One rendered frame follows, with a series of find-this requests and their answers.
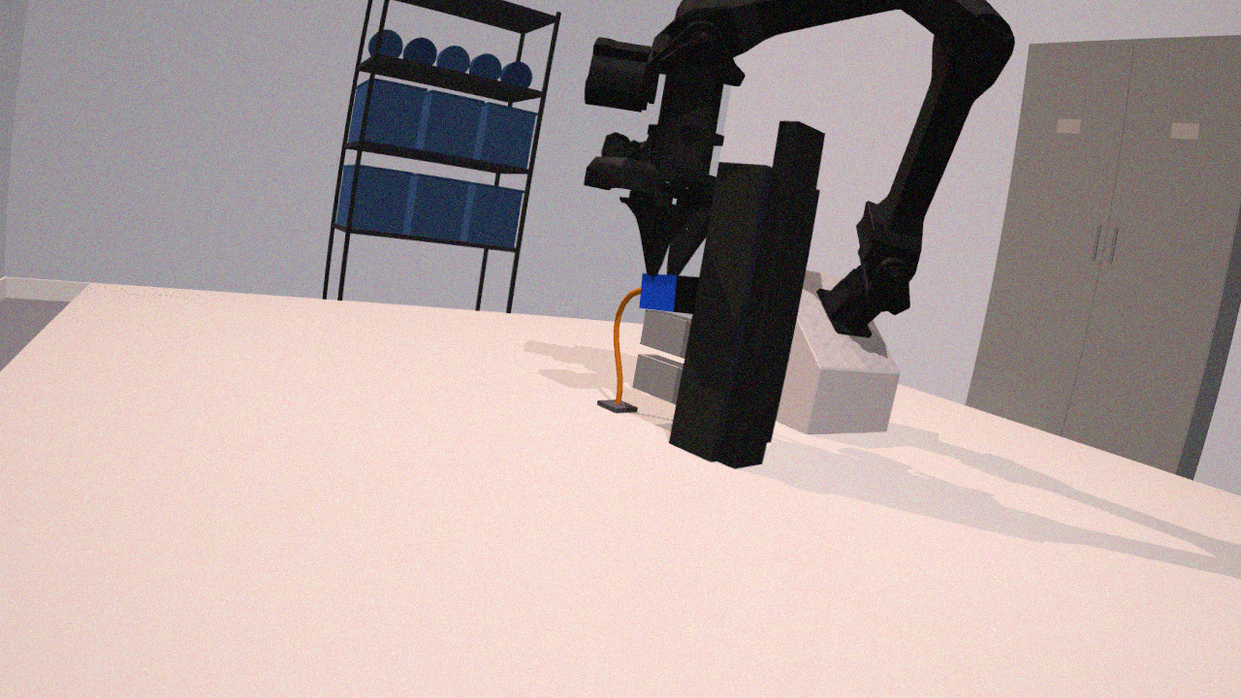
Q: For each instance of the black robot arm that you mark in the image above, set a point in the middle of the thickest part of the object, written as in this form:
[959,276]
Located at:
[971,46]

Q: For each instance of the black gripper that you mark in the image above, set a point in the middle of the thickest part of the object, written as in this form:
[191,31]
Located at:
[682,155]

